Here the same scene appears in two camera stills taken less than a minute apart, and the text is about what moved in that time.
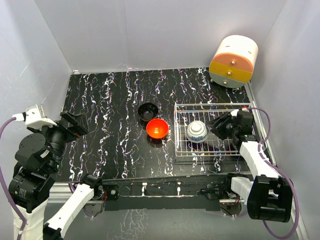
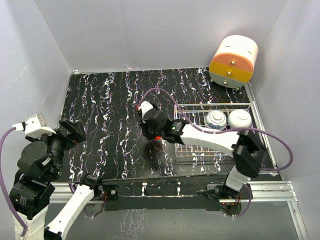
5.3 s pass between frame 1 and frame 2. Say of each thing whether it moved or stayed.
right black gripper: moved
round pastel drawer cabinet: stayed
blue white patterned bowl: moved
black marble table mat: stayed
